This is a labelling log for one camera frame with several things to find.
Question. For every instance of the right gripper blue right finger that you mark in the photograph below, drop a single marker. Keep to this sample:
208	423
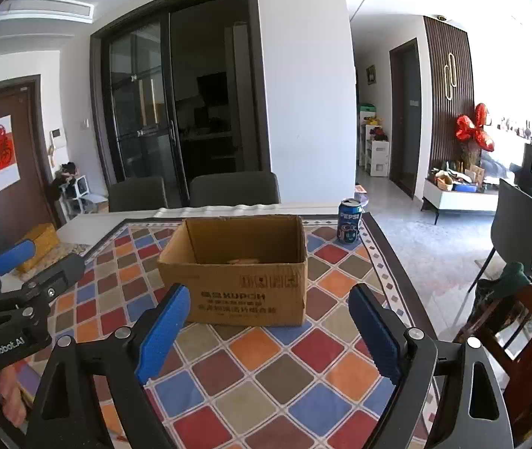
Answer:
471	410

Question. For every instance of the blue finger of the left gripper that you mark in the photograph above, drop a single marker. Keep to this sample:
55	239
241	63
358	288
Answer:
46	286
13	257

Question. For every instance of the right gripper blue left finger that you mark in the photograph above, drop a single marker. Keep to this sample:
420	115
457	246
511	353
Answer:
66	412

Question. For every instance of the person's left hand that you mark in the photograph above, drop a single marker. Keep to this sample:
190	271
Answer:
13	407

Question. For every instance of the brown entrance door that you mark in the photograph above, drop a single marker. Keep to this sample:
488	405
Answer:
25	172

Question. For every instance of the white shelf cart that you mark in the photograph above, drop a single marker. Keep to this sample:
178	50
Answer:
77	199

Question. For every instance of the red wooden chair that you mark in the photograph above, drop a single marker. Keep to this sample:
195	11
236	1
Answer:
518	392

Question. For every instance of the red fu character poster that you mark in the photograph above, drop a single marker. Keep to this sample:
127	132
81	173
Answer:
9	173

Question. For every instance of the dark dining chair left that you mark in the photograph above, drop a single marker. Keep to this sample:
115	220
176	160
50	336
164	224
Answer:
137	194

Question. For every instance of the dark dining chair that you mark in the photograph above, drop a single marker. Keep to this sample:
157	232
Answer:
137	194
234	189

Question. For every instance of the colourful diamond pattern tablecloth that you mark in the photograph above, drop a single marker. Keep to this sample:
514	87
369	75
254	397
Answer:
308	386

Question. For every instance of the brown cardboard box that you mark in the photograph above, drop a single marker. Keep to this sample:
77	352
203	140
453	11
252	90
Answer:
240	271

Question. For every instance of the dark dining chair right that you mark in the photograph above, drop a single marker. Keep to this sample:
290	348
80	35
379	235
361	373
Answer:
234	189

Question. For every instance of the dark side chair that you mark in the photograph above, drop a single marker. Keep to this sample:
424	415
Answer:
511	230

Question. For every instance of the black glass sliding door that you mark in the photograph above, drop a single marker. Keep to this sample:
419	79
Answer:
178	91

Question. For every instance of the white low TV cabinet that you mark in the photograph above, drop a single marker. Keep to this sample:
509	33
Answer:
443	197

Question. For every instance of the blue Pepsi can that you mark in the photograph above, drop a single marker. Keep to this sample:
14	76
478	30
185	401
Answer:
349	215

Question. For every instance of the white storage rack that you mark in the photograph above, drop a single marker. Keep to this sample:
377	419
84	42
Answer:
373	147

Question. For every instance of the red balloon decoration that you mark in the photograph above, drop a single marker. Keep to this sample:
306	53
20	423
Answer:
474	129

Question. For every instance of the dark hallway door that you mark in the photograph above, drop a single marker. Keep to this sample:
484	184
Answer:
405	116

